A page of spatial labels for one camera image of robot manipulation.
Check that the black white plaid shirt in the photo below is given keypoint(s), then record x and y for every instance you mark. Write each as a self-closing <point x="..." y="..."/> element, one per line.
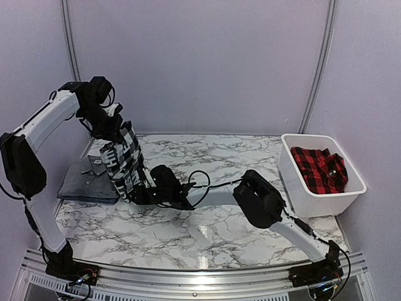
<point x="121" y="158"/>

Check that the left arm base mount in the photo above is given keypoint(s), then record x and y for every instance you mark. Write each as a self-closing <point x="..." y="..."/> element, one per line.
<point x="80" y="273"/>

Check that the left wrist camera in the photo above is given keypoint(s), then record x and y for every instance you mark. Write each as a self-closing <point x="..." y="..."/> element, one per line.
<point x="114" y="109"/>

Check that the white plastic bin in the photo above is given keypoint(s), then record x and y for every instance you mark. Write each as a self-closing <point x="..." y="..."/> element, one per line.
<point x="305" y="203"/>

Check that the grey shirt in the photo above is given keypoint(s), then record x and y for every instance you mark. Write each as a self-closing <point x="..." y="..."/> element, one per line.
<point x="87" y="177"/>

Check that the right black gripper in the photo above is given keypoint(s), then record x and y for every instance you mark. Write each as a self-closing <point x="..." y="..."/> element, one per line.
<point x="141" y="198"/>

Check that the wall metal profile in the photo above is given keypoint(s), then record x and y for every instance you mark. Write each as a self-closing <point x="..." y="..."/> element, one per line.
<point x="70" y="45"/>
<point x="328" y="30"/>

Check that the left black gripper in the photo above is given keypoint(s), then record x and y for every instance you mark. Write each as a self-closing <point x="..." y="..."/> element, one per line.
<point x="111" y="133"/>

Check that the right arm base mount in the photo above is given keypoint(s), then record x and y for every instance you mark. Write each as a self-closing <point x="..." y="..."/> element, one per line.
<point x="314" y="273"/>

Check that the right wall metal profile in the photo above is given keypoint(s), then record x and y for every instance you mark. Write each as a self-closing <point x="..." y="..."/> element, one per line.
<point x="328" y="30"/>

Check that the aluminium front rail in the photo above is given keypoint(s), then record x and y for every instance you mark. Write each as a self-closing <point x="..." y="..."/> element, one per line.
<point x="129" y="283"/>

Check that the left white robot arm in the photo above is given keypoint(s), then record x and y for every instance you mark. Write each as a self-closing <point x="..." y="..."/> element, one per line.
<point x="26" y="174"/>

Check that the red black plaid shirt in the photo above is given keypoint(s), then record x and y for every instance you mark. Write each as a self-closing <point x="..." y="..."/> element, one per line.
<point x="323" y="172"/>

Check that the blue checked shirt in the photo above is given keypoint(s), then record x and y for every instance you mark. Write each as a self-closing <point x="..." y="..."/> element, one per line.
<point x="89" y="199"/>

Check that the left wall metal profile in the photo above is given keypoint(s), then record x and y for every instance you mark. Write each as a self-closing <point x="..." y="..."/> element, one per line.
<point x="70" y="45"/>

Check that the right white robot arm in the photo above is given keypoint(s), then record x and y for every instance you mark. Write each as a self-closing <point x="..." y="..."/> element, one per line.
<point x="260" y="202"/>

